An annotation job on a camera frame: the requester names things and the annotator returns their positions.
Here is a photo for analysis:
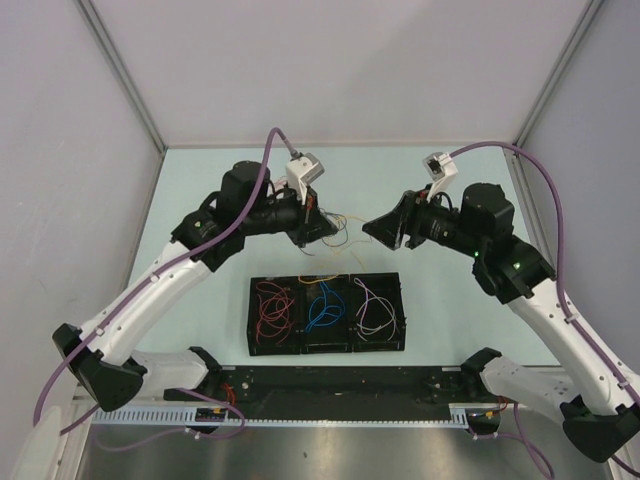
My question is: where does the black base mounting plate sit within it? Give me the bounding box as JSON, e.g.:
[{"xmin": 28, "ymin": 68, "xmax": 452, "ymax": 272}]
[{"xmin": 193, "ymin": 366, "xmax": 504, "ymax": 422}]

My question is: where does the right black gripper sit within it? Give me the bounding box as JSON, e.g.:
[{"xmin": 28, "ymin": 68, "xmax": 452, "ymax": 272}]
[{"xmin": 361, "ymin": 183, "xmax": 485, "ymax": 258}]

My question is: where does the grey slotted cable duct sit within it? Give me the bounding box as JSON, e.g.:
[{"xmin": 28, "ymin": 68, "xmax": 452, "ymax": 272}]
[{"xmin": 92, "ymin": 405, "xmax": 474, "ymax": 430}]

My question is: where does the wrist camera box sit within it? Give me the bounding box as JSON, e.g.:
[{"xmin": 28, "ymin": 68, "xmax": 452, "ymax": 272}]
[
  {"xmin": 422, "ymin": 152, "xmax": 458, "ymax": 202},
  {"xmin": 285, "ymin": 153, "xmax": 325, "ymax": 205}
]

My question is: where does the red thin cable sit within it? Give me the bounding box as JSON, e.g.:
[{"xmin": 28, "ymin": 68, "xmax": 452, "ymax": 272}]
[{"xmin": 254, "ymin": 280, "xmax": 296, "ymax": 346}]

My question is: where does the blue thin cable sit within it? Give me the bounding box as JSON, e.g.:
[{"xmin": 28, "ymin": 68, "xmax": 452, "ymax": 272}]
[{"xmin": 304, "ymin": 277, "xmax": 346, "ymax": 332}]

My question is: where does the aluminium frame rail front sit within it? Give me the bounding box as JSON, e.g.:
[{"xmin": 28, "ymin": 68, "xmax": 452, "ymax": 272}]
[{"xmin": 72, "ymin": 364, "xmax": 616, "ymax": 406}]

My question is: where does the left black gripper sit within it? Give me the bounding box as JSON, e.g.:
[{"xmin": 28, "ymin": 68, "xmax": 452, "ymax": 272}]
[{"xmin": 241, "ymin": 182, "xmax": 337, "ymax": 248}]

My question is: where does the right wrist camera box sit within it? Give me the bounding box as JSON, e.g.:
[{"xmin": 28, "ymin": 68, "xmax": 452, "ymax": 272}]
[{"xmin": 422, "ymin": 152, "xmax": 458, "ymax": 202}]

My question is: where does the black three-compartment tray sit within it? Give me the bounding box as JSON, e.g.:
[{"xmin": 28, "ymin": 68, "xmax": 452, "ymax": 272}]
[{"xmin": 246, "ymin": 272, "xmax": 407, "ymax": 356}]

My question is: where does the aluminium corner post left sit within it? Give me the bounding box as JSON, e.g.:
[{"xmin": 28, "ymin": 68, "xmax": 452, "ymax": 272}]
[{"xmin": 74, "ymin": 0, "xmax": 167, "ymax": 154}]

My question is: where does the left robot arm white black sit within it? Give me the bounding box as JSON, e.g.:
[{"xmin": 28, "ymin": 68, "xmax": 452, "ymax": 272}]
[{"xmin": 53, "ymin": 154, "xmax": 337, "ymax": 412}]

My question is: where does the white thin cable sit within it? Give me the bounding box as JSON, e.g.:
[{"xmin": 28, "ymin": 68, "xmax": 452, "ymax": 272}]
[{"xmin": 353, "ymin": 277, "xmax": 401, "ymax": 336}]

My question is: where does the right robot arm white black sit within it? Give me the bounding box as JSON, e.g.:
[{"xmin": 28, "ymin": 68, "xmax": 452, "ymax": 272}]
[{"xmin": 362, "ymin": 183, "xmax": 639, "ymax": 463}]

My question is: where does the aluminium corner post right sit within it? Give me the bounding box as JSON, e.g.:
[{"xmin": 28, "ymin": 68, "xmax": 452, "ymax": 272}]
[{"xmin": 512, "ymin": 0, "xmax": 606, "ymax": 151}]

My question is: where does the yellow thin cable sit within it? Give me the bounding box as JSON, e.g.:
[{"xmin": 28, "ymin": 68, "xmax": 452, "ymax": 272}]
[{"xmin": 298, "ymin": 214, "xmax": 374, "ymax": 285}]

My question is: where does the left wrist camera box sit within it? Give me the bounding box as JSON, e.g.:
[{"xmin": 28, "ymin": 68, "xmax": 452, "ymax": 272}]
[{"xmin": 285, "ymin": 153, "xmax": 325, "ymax": 205}]

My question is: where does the aluminium corner post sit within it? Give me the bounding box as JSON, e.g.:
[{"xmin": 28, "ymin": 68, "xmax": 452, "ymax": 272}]
[
  {"xmin": 74, "ymin": 0, "xmax": 167, "ymax": 154},
  {"xmin": 512, "ymin": 0, "xmax": 606, "ymax": 151}
]

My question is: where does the aluminium side rail right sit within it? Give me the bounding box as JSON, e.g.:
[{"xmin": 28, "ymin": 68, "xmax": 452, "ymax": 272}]
[{"xmin": 503, "ymin": 147, "xmax": 584, "ymax": 366}]

